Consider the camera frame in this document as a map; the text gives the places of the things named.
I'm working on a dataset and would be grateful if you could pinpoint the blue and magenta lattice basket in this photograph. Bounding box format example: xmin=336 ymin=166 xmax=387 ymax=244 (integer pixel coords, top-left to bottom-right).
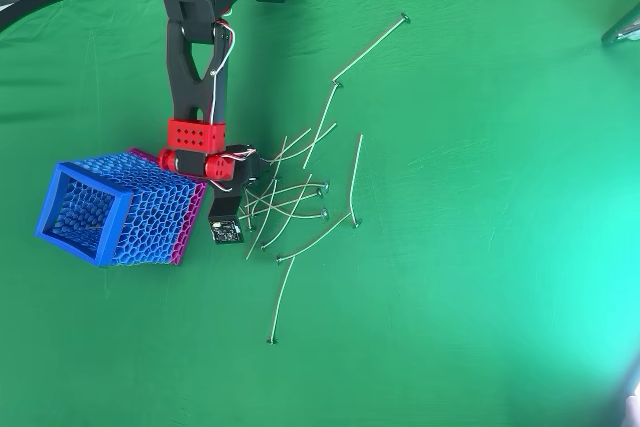
xmin=33 ymin=147 xmax=208 ymax=268

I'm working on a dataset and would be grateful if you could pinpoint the silver metal stand pole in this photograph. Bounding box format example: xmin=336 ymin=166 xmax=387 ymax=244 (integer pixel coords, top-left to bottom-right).
xmin=601 ymin=4 xmax=640 ymax=45

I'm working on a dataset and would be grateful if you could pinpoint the green table cloth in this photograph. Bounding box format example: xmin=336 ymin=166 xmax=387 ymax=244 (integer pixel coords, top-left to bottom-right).
xmin=0 ymin=0 xmax=640 ymax=427

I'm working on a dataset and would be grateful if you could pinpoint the clear plastic stand clamp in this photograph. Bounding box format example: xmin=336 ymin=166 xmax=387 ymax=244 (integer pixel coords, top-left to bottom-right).
xmin=602 ymin=27 xmax=640 ymax=45

